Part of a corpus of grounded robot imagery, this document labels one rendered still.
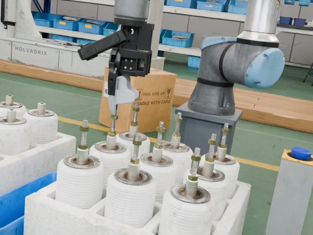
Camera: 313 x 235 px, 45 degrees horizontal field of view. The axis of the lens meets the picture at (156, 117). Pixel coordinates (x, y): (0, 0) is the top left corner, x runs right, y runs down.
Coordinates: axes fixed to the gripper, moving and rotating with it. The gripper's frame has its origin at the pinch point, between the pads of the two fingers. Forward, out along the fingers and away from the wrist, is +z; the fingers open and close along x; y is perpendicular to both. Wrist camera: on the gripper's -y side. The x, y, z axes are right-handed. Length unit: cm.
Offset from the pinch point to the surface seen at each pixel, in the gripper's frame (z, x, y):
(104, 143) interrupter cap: 9.2, 1.3, -1.4
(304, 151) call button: 1.7, -5.0, 42.2
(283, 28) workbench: -35, 501, 128
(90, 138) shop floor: 35, 78, -26
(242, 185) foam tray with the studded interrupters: 16.7, 8.5, 33.5
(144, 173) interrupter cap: 9.2, -12.6, 10.7
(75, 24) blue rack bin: -1, 503, -183
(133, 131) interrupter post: 7.7, 10.2, 3.9
